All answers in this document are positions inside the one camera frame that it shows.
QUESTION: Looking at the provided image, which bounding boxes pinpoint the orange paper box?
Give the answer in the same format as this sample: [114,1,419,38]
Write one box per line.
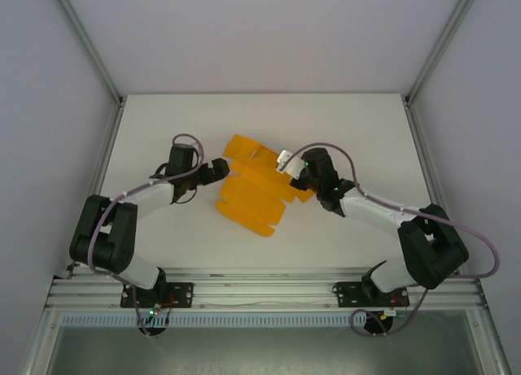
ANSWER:
[214,133,314,239]

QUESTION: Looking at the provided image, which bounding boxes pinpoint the grey metal sheet panel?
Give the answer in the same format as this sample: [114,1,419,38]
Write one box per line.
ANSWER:
[22,309,512,375]

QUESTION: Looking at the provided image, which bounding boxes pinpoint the aluminium table side rail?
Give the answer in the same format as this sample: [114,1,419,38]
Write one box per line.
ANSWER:
[52,100,126,279]
[402,96,465,277]

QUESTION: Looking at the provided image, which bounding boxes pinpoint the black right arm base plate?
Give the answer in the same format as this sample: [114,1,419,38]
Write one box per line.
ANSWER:
[332,281,409,309]

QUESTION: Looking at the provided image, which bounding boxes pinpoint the aluminium mounting rail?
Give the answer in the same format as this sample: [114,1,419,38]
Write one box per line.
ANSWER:
[43,267,488,312]

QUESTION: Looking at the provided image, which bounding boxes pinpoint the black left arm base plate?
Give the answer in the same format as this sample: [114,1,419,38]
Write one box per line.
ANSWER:
[119,281,195,309]

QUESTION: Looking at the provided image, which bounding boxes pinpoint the grey slotted cable duct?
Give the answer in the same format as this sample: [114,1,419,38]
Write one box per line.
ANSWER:
[59,312,410,328]

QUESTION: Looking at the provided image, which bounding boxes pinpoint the aluminium frame post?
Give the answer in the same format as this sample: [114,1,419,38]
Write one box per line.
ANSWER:
[48,0,125,106]
[403,0,485,103]

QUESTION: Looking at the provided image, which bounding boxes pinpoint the black round cable grommet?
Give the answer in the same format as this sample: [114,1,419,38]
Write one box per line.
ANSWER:
[361,312,394,336]
[138,324,168,338]

